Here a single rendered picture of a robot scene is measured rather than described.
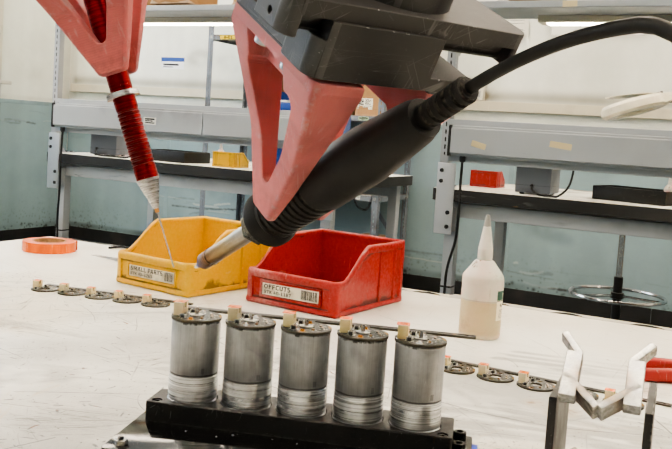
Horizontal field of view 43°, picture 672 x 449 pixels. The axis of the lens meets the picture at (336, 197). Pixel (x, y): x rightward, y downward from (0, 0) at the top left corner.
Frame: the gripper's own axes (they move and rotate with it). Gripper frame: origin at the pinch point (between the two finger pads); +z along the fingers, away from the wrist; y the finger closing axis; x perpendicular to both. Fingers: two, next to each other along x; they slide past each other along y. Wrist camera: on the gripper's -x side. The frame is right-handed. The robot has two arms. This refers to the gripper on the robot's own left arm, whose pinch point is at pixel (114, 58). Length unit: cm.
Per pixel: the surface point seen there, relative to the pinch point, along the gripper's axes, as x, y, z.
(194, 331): -0.2, -0.3, 13.8
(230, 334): -1.8, -0.1, 14.4
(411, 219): 17, 471, 49
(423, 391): -10.2, -0.8, 19.1
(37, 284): 24.2, 31.9, 10.8
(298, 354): -4.9, -0.5, 16.1
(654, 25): -19.8, -18.2, 6.8
